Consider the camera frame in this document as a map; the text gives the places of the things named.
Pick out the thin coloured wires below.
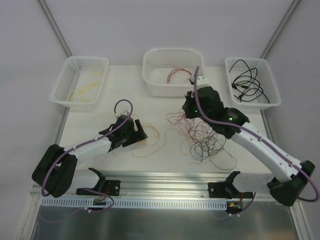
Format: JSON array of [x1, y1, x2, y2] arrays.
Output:
[[166, 111, 238, 171]]

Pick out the red white twisted wire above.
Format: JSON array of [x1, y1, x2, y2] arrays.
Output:
[[146, 59, 195, 85]]

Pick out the black USB cable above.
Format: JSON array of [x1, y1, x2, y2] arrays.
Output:
[[229, 59, 261, 103]]

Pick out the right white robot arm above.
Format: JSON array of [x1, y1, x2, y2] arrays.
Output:
[[182, 86, 320, 207]]

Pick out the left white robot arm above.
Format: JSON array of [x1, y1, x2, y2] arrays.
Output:
[[31, 114, 148, 198]]

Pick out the right white perforated basket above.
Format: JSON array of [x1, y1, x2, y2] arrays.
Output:
[[224, 57, 282, 110]]

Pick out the white perforated basket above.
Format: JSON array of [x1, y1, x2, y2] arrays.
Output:
[[49, 55, 110, 111], [224, 57, 282, 110]]

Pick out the white centre plastic tub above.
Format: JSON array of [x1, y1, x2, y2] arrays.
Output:
[[142, 48, 205, 98]]

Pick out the left white perforated basket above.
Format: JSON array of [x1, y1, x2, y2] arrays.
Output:
[[49, 55, 110, 111]]

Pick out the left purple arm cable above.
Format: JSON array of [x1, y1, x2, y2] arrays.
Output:
[[41, 99, 135, 196]]

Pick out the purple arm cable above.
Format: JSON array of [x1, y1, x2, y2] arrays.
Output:
[[193, 66, 320, 202], [41, 99, 135, 196]]

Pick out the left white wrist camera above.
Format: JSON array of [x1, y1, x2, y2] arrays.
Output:
[[113, 110, 130, 118]]

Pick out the aluminium mounting rail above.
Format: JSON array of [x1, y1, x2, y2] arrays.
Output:
[[29, 172, 300, 202]]

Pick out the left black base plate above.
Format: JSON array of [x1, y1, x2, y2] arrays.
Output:
[[76, 179, 121, 197]]

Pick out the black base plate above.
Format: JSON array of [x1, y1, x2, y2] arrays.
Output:
[[207, 182, 254, 199], [76, 179, 121, 197]]

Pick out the white slotted cable duct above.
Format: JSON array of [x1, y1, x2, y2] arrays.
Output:
[[41, 197, 227, 211]]

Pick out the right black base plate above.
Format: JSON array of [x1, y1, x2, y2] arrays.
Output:
[[207, 182, 254, 199]]

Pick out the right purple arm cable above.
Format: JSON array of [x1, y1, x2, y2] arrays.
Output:
[[193, 66, 320, 202]]

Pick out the right aluminium frame post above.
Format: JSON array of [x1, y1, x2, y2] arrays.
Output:
[[260, 0, 303, 59]]

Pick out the aluminium frame post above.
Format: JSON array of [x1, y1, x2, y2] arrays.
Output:
[[260, 0, 303, 59], [36, 0, 72, 58]]

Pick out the left aluminium frame post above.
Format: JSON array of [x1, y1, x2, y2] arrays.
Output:
[[36, 0, 72, 58]]

